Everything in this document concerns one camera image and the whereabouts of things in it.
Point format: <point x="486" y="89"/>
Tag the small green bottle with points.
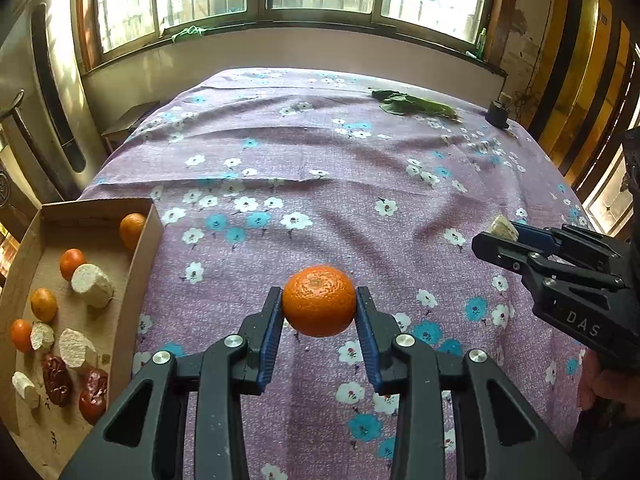
<point x="481" y="42"/>

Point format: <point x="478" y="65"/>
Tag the green leafy vegetable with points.
<point x="415" y="105"/>

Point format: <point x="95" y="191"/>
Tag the shallow cardboard box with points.
<point x="30" y="270"/>

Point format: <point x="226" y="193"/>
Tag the small black jar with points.
<point x="497" y="114"/>

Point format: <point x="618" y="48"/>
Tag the green cloth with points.
<point x="187" y="34"/>

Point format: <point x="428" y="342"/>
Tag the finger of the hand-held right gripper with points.
<point x="500" y="250"/>
<point x="537" y="239"/>

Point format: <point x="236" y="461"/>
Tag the tower air conditioner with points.
<point x="60" y="85"/>

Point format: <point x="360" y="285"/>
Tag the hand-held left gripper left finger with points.
<point x="272" y="340"/>

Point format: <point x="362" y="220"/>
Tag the orange tangerine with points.
<point x="71" y="263"/>
<point x="319" y="300"/>
<point x="132" y="230"/>
<point x="21" y="335"/>
<point x="43" y="305"/>

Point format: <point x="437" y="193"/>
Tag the person's right forearm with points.
<point x="610" y="445"/>

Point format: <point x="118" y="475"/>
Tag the wooden stool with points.
<point x="130" y="120"/>

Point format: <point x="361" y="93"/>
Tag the dried red date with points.
<point x="93" y="394"/>
<point x="56" y="379"/>

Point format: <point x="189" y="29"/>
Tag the dark wooden chair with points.
<point x="17" y="130"/>

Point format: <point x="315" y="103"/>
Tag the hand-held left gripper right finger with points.
<point x="365" y="345"/>

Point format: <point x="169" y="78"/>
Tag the peeled sugarcane piece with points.
<point x="77" y="347"/>
<point x="41" y="336"/>
<point x="92" y="285"/>
<point x="502" y="227"/>
<point x="25" y="389"/>

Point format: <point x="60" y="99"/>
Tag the person's right hand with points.
<point x="605" y="387"/>

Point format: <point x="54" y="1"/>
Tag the purple floral tablecloth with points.
<point x="325" y="185"/>

